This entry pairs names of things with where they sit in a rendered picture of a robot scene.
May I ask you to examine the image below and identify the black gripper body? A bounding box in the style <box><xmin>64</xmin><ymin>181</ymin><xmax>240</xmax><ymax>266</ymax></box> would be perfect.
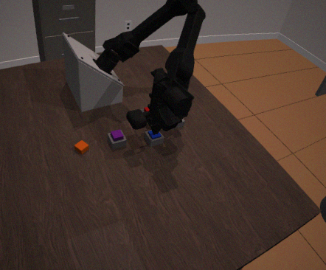
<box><xmin>126</xmin><ymin>92</ymin><xmax>166</xmax><ymax>130</ymax></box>

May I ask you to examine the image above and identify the orange block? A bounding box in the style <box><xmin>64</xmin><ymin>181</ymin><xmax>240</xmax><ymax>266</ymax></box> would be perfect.
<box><xmin>74</xmin><ymin>140</ymin><xmax>89</xmax><ymax>154</ymax></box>

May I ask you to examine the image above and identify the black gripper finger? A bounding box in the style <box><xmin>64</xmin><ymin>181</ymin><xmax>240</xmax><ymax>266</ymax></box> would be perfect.
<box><xmin>156</xmin><ymin>125</ymin><xmax>162</xmax><ymax>134</ymax></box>
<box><xmin>147</xmin><ymin>121</ymin><xmax>159</xmax><ymax>135</ymax></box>

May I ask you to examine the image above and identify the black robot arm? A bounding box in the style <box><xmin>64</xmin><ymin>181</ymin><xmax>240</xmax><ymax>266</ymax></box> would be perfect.
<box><xmin>93</xmin><ymin>0</ymin><xmax>206</xmax><ymax>131</ymax></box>

